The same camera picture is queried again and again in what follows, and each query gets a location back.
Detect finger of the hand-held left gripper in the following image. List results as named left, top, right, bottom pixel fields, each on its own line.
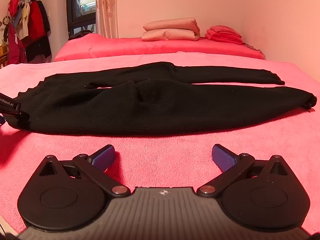
left=0, top=104, right=30, bottom=123

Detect dark cloth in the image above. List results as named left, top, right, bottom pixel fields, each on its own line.
left=68, top=30, right=93, bottom=40

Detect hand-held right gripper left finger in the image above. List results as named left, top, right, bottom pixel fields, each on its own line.
left=37, top=144, right=131, bottom=198

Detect pink pillow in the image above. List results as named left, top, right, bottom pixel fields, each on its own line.
left=141, top=29, right=201, bottom=42
left=143, top=17, right=201, bottom=33

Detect dark framed window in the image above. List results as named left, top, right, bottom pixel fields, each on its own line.
left=66, top=0, right=97, bottom=40

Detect pink patterned curtain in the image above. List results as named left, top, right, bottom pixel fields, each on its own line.
left=96, top=0, right=119, bottom=39

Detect black pants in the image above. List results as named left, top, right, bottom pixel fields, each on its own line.
left=5, top=61, right=317, bottom=137

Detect hanging clothes on rack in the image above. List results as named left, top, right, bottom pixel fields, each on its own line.
left=2, top=0, right=52, bottom=65

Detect pink bed blanket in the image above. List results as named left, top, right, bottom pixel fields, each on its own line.
left=0, top=52, right=320, bottom=235

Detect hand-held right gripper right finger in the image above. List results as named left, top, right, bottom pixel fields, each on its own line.
left=196, top=144, right=290, bottom=198

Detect folded red cloth stack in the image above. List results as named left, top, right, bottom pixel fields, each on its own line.
left=204, top=25, right=244, bottom=45

